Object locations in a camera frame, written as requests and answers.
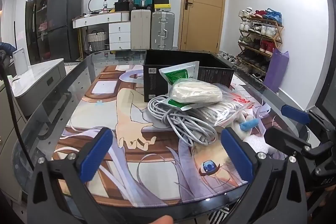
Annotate person's left hand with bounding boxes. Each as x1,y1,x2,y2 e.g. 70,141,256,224
143,215,174,224

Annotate white cable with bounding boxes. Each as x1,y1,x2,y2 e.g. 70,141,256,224
147,95,218,147

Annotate wooden door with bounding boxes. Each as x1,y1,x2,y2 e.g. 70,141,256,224
178,0,227,52

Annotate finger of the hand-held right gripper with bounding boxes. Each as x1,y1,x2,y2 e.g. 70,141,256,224
264,126,334,159
281,105,336,135

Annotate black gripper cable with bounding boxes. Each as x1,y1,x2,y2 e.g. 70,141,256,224
0,64,34,169

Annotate white plastic-wrapped soft pack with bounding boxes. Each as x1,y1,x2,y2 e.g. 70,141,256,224
171,79,223,104

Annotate black bag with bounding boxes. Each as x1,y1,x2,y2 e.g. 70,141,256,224
115,0,132,12

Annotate wicker basket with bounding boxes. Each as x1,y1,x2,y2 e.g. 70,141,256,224
87,30,107,50

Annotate purple bag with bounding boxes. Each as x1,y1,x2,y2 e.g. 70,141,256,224
263,48,289,93

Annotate clear zip bag of socks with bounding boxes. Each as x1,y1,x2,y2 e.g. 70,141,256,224
189,84,256,127

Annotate white upright box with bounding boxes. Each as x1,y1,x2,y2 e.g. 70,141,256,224
13,48,29,75

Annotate wooden shoe rack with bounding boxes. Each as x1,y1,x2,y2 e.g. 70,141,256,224
238,10,284,80

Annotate dark glass cabinet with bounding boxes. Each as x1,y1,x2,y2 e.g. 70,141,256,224
25,0,57,64

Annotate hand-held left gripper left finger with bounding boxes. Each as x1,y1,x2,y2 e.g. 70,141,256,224
26,127,114,224

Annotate silver suitcase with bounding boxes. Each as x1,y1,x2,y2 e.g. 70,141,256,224
151,11,175,50

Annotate black cardboard box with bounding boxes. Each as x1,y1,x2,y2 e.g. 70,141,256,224
143,49,235,102

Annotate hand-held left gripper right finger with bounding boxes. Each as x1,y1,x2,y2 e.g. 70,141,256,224
221,127,307,224

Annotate blue puffer jacket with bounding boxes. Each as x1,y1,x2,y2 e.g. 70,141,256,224
0,42,16,56

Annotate beige suitcase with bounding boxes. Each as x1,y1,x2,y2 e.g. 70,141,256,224
130,9,151,50

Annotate white blue plush toy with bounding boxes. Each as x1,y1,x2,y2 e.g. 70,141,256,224
235,112,286,160

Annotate white desk with drawers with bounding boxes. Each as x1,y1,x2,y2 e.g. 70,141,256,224
73,11,132,51

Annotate rows of shoes on rack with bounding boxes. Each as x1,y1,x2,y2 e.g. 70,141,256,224
238,8,282,77

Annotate green white sachet packet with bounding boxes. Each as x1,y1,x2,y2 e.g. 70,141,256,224
159,61,200,112

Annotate shoes on floor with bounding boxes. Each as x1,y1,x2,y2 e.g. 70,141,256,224
219,51,238,64

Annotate grey refrigerator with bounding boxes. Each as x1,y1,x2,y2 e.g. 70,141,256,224
47,0,83,62

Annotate grey white island counter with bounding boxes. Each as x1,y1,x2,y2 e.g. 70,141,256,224
10,57,66,114

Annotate printed desk mat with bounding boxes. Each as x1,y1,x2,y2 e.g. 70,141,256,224
52,64,272,207

